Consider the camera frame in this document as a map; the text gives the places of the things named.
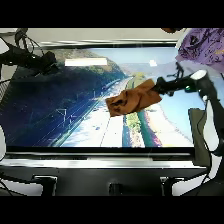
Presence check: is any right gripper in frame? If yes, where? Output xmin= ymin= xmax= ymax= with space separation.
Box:
xmin=151 ymin=76 xmax=172 ymax=97

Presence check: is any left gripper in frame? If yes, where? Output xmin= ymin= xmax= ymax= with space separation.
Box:
xmin=39 ymin=50 xmax=61 ymax=76

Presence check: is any brown T-shirt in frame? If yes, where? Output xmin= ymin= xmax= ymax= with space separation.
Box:
xmin=105 ymin=78 xmax=164 ymax=118

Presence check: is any dark green garment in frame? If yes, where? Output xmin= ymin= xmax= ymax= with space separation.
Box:
xmin=187 ymin=107 xmax=213 ymax=168

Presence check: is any black cable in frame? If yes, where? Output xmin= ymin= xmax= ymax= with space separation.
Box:
xmin=13 ymin=28 xmax=45 ymax=56

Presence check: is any silver frame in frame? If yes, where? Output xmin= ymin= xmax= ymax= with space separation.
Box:
xmin=0 ymin=151 xmax=208 ymax=197

